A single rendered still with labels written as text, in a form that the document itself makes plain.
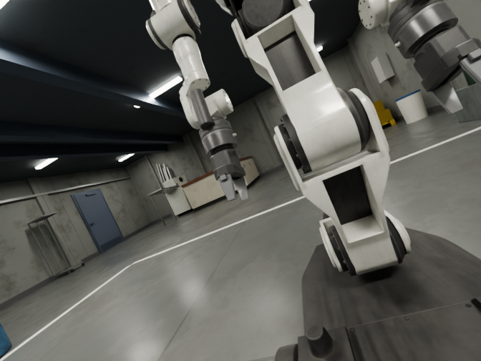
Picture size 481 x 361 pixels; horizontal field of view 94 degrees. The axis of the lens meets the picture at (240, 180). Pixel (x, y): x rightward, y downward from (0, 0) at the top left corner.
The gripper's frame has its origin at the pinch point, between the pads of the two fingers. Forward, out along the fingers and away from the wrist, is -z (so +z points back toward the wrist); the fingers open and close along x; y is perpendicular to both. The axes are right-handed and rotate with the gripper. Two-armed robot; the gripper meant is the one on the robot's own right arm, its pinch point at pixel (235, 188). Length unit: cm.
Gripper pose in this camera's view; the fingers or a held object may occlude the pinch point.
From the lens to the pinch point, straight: 58.8
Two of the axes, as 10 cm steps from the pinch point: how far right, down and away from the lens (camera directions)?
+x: -3.1, -0.5, -9.5
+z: -3.3, -9.3, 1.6
